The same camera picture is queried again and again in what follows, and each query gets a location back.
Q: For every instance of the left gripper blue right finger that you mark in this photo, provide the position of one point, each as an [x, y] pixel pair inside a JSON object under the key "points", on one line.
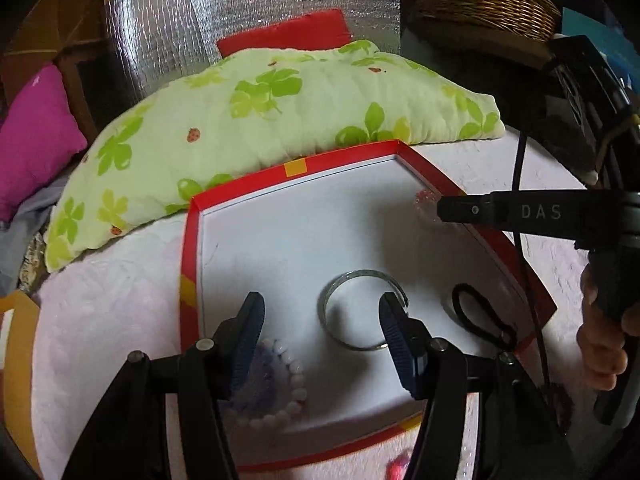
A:
{"points": [[408, 341]]}

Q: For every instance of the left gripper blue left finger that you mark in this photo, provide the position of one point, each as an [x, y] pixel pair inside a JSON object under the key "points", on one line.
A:
{"points": [[236, 341]]}

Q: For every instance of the silver metal bangle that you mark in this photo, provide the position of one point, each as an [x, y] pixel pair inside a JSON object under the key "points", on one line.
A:
{"points": [[348, 308]]}

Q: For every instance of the person right hand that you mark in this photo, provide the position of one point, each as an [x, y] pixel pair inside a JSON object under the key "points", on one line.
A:
{"points": [[601, 340]]}

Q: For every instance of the red shallow box tray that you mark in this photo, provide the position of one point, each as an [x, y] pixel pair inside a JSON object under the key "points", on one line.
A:
{"points": [[286, 232]]}

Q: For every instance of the teal cardboard box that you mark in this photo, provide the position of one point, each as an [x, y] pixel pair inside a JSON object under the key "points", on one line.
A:
{"points": [[617, 50]]}

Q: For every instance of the green clover print pillow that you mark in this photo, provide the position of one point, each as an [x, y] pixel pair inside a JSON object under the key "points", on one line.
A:
{"points": [[253, 110]]}

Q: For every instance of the wicker basket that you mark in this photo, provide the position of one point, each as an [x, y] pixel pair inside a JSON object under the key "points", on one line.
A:
{"points": [[532, 19]]}

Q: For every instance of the grey blanket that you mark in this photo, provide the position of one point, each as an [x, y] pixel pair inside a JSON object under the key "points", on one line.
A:
{"points": [[22, 243]]}

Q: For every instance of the magenta cushion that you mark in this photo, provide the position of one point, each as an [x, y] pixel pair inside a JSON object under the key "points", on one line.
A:
{"points": [[39, 137]]}

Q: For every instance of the red cushion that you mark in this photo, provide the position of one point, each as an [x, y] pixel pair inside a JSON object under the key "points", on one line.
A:
{"points": [[314, 31]]}

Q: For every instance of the silver foil insulation sheet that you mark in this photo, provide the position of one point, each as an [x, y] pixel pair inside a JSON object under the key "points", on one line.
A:
{"points": [[158, 41]]}

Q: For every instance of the brown wooden cabinet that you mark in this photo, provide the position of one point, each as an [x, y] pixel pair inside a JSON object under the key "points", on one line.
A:
{"points": [[65, 33]]}

